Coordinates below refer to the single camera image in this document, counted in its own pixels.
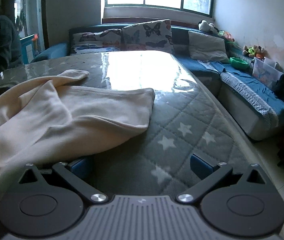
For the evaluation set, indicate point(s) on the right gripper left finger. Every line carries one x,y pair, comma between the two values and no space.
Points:
33,188

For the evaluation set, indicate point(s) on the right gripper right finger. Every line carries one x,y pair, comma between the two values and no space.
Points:
212,177

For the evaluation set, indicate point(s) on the cream knit sweater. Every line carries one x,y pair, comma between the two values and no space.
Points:
50,119

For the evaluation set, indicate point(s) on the blue corner sofa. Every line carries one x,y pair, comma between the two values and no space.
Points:
255,107

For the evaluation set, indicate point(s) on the green plastic bowl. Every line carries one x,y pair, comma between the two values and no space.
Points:
238,63

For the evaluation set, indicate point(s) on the clear plastic storage box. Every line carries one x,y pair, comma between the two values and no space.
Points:
266,72

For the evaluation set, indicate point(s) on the grey plain cushion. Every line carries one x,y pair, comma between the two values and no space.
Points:
205,47

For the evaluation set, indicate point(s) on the small plush toys pile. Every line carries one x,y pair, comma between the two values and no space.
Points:
254,51

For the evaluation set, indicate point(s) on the left butterfly print pillow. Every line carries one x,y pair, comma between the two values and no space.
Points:
104,41

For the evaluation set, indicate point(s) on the butterfly print pillow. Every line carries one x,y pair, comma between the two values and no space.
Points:
104,41
154,35

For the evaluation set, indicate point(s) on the colourful toy near panda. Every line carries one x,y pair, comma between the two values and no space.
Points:
226,35

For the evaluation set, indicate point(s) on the right butterfly print pillow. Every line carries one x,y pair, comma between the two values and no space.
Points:
154,35

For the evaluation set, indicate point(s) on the panda plush toy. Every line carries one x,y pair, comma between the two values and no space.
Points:
206,27

